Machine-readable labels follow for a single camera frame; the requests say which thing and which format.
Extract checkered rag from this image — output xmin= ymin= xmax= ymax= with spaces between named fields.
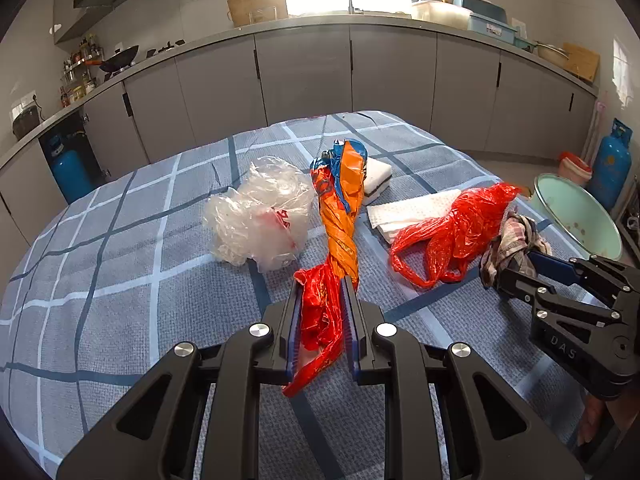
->
xmin=480 ymin=210 xmax=552 ymax=288

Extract white folded paper towel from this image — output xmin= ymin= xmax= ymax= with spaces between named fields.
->
xmin=367 ymin=188 xmax=461 ymax=244

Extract white plastic container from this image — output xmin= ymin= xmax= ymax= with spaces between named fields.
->
xmin=411 ymin=0 xmax=471 ymax=30

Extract wooden cutting board right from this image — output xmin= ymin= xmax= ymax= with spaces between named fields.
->
xmin=562 ymin=42 xmax=600 ymax=84

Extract wooden cutting board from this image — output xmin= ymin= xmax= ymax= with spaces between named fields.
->
xmin=562 ymin=42 xmax=600 ymax=84
xmin=227 ymin=0 xmax=288 ymax=27

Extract steel storage shelf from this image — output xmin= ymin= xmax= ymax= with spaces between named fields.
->
xmin=612 ymin=174 xmax=639 ymax=262

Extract red plastic bag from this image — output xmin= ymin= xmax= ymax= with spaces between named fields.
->
xmin=390 ymin=182 xmax=521 ymax=289

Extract spice rack with bottles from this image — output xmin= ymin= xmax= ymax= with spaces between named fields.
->
xmin=60 ymin=34 xmax=103 ymax=107

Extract white black sponge block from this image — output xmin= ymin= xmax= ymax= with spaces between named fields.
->
xmin=362 ymin=157 xmax=393 ymax=205

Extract pink bucket red lid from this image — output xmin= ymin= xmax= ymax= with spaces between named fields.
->
xmin=558 ymin=152 xmax=592 ymax=188

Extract blue dish rack box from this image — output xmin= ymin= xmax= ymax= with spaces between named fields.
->
xmin=454 ymin=0 xmax=516 ymax=44

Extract clear white plastic bag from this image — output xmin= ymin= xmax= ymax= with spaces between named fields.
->
xmin=204 ymin=156 xmax=316 ymax=273

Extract mint green enamel basin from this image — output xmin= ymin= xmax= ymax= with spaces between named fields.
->
xmin=529 ymin=174 xmax=623 ymax=261

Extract beige pot on counter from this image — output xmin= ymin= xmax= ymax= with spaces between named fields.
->
xmin=536 ymin=42 xmax=570 ymax=68

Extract wooden cutting board left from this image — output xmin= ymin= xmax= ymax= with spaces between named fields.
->
xmin=227 ymin=0 xmax=288 ymax=27

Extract black wok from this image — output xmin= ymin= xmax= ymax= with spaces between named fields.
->
xmin=85 ymin=46 xmax=139 ymax=74

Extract blue gas cylinder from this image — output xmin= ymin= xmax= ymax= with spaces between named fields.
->
xmin=42 ymin=131 xmax=96 ymax=204
xmin=587 ymin=118 xmax=632 ymax=211

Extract grey kitchen cabinet run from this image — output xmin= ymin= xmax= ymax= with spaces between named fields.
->
xmin=0 ymin=12 xmax=599 ymax=281

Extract orange blue snack wrapper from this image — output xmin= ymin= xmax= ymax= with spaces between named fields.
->
xmin=283 ymin=139 xmax=368 ymax=398

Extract dark rice cooker pot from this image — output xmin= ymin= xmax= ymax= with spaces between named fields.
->
xmin=12 ymin=101 xmax=41 ymax=141

